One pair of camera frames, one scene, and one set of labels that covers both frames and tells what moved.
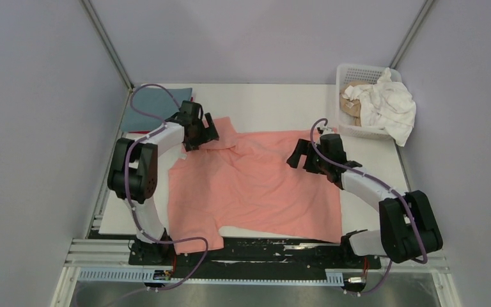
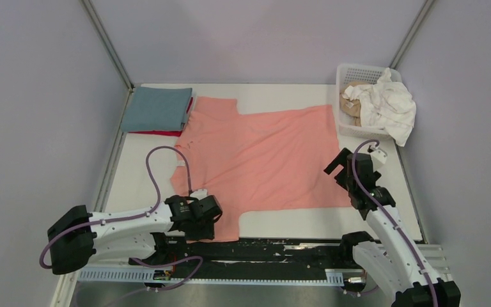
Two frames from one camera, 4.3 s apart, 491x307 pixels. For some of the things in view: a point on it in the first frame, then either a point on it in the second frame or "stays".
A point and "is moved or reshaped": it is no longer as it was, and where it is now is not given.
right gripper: (303, 147) to (340, 160)
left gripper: (209, 134) to (208, 232)
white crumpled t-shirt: (385, 105) stays
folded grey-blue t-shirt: (153, 102) stays
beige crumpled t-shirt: (351, 107) stays
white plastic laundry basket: (358, 75) stays
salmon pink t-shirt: (243, 181) is moved or reshaped
